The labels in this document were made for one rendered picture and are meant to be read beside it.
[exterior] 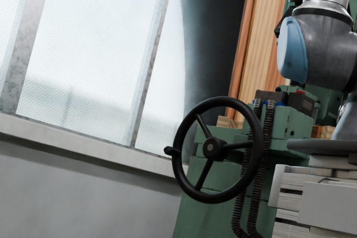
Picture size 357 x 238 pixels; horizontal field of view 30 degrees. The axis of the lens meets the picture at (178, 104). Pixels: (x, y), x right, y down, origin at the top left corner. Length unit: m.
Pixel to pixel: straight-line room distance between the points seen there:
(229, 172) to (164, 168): 1.45
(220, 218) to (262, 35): 1.95
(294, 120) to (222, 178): 0.30
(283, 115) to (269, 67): 2.05
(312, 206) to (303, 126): 0.75
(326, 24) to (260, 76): 2.45
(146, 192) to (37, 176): 0.63
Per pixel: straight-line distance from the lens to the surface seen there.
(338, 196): 1.06
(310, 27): 1.26
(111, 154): 3.16
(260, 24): 3.74
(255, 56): 3.68
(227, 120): 2.03
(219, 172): 1.97
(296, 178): 1.35
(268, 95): 1.83
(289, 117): 1.77
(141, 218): 3.40
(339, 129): 1.27
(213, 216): 1.95
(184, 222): 2.02
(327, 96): 2.13
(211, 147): 1.75
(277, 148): 1.76
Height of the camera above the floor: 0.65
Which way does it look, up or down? 8 degrees up
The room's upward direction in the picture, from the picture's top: 13 degrees clockwise
